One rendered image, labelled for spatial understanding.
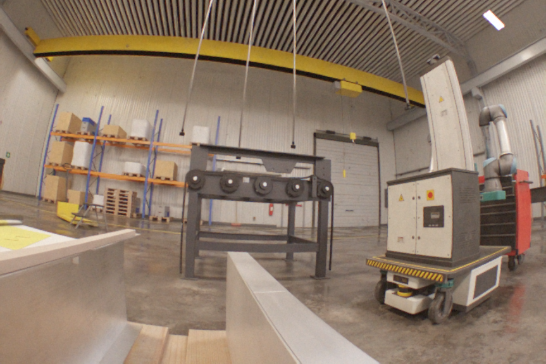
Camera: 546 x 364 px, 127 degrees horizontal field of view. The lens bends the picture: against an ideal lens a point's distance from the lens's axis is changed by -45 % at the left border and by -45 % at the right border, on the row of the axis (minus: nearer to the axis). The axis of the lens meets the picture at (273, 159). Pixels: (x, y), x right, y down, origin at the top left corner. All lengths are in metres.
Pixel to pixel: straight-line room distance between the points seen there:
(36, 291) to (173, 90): 12.52
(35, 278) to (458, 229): 1.50
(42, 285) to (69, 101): 14.44
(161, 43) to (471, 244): 9.73
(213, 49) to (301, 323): 9.28
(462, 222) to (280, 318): 1.31
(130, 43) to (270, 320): 10.03
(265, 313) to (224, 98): 12.25
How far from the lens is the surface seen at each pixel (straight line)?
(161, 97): 12.65
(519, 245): 2.68
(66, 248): 0.32
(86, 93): 14.34
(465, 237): 1.51
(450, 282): 1.41
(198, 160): 2.17
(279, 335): 0.20
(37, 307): 0.35
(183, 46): 9.49
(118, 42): 10.34
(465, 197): 1.50
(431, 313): 1.42
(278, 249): 2.22
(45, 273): 0.36
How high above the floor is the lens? 0.61
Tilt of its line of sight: 13 degrees up
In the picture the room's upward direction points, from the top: 3 degrees clockwise
